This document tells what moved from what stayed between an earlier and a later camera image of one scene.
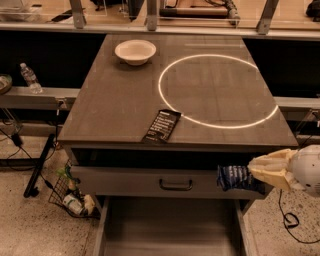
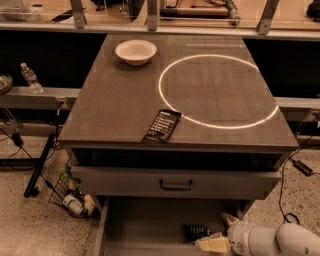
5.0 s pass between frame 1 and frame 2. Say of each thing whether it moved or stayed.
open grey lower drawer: stayed
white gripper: moved
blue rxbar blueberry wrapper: moved
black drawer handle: stayed
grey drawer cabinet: stayed
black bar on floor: stayed
